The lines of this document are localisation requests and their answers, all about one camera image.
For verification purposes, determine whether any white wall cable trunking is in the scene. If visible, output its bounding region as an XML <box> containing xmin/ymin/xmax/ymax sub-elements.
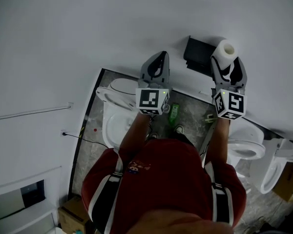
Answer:
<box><xmin>0</xmin><ymin>102</ymin><xmax>74</xmax><ymax>122</ymax></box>

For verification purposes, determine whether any black white-edged shoulder strap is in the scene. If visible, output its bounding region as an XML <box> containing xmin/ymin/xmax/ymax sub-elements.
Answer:
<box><xmin>89</xmin><ymin>172</ymin><xmax>124</xmax><ymax>234</ymax></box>
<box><xmin>204</xmin><ymin>162</ymin><xmax>235</xmax><ymax>229</ymax></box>

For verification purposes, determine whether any white toilet with square tank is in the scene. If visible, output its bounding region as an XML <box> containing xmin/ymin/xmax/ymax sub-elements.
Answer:
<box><xmin>227</xmin><ymin>117</ymin><xmax>266</xmax><ymax>177</ymax></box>

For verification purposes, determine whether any green plastic bottle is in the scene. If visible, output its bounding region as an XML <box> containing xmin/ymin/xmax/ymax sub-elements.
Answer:
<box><xmin>167</xmin><ymin>103</ymin><xmax>180</xmax><ymax>127</ymax></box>

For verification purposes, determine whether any dark glass panel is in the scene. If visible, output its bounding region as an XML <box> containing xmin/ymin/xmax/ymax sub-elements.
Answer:
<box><xmin>21</xmin><ymin>179</ymin><xmax>45</xmax><ymax>209</ymax></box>

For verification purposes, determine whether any brown cardboard box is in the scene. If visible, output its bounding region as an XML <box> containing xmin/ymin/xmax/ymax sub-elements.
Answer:
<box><xmin>272</xmin><ymin>163</ymin><xmax>293</xmax><ymax>202</ymax></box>
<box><xmin>58</xmin><ymin>195</ymin><xmax>91</xmax><ymax>234</ymax></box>

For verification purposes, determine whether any white toilet with tall tank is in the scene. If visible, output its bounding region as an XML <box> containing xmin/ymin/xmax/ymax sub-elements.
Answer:
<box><xmin>250</xmin><ymin>137</ymin><xmax>293</xmax><ymax>195</ymax></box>

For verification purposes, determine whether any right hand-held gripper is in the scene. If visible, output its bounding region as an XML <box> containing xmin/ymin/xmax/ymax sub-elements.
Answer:
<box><xmin>210</xmin><ymin>55</ymin><xmax>248</xmax><ymax>120</ymax></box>

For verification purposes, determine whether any black wall shelf holder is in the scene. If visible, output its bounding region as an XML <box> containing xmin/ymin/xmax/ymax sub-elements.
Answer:
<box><xmin>183</xmin><ymin>35</ymin><xmax>218</xmax><ymax>78</ymax></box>

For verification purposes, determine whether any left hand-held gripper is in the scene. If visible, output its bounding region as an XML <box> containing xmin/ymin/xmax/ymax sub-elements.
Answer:
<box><xmin>135</xmin><ymin>51</ymin><xmax>173</xmax><ymax>117</ymax></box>

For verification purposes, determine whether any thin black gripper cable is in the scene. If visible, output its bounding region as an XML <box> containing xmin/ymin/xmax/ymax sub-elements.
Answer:
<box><xmin>146</xmin><ymin>115</ymin><xmax>157</xmax><ymax>141</ymax></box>

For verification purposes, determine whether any white toilet paper roll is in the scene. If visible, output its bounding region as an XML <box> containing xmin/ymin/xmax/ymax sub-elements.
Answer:
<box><xmin>211</xmin><ymin>39</ymin><xmax>239</xmax><ymax>69</ymax></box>

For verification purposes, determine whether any person's left forearm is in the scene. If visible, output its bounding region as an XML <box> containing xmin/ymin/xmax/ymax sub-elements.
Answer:
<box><xmin>118</xmin><ymin>112</ymin><xmax>151</xmax><ymax>156</ymax></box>

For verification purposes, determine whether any person's black trouser leg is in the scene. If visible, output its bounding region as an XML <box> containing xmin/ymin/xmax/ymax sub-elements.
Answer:
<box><xmin>169</xmin><ymin>132</ymin><xmax>194</xmax><ymax>146</ymax></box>

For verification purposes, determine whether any person's red shirt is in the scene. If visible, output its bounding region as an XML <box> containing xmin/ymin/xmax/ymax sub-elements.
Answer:
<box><xmin>82</xmin><ymin>139</ymin><xmax>247</xmax><ymax>234</ymax></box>

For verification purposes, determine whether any white toilet with round tank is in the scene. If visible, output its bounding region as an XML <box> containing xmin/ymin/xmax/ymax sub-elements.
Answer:
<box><xmin>95</xmin><ymin>78</ymin><xmax>147</xmax><ymax>151</ymax></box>

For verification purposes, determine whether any black wall plug cable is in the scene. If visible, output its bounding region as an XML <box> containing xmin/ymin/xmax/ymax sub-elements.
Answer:
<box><xmin>61</xmin><ymin>130</ymin><xmax>108</xmax><ymax>147</ymax></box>

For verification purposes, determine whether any person's right forearm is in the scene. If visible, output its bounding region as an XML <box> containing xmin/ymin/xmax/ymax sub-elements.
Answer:
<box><xmin>205</xmin><ymin>117</ymin><xmax>231</xmax><ymax>167</ymax></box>

